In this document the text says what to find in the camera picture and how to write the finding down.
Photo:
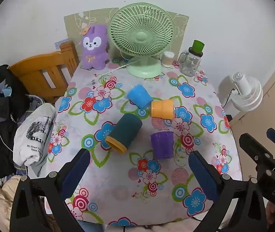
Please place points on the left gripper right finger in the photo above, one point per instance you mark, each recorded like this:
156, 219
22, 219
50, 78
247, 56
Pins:
237, 205

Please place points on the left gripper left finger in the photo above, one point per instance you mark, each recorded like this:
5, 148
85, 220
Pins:
27, 213

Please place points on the purple plastic cup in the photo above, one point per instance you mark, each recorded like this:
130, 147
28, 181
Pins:
162, 144

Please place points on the orange plastic cup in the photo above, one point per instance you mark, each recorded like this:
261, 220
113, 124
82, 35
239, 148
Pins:
163, 109

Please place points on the dark teal cylinder cup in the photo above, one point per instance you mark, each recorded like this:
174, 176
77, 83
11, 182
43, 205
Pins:
124, 132

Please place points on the blue plastic cup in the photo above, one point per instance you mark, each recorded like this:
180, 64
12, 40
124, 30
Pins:
138, 95

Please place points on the green cup on jar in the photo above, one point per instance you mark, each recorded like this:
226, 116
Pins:
197, 46

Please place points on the beige cabinet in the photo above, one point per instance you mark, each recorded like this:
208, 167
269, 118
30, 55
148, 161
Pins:
256, 123

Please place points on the black clothing pile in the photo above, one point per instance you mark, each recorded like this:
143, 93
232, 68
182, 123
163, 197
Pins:
16, 104

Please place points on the white floor fan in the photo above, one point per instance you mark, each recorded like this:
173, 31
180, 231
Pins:
249, 92

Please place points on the white printed t-shirt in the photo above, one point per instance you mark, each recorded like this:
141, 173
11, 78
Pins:
31, 136

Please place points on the floral tablecloth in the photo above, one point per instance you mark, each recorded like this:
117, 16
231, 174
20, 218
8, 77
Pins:
134, 188

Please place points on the glass mason jar mug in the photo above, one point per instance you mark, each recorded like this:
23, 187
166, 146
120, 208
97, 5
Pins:
189, 62

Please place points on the cotton swab container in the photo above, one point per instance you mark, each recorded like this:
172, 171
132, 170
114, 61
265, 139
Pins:
167, 58

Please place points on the wooden chair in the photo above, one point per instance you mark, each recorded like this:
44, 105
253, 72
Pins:
42, 75

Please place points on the green desk fan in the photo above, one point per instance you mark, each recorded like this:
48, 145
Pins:
142, 31

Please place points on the purple plush bunny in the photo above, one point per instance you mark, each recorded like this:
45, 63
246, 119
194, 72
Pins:
94, 47

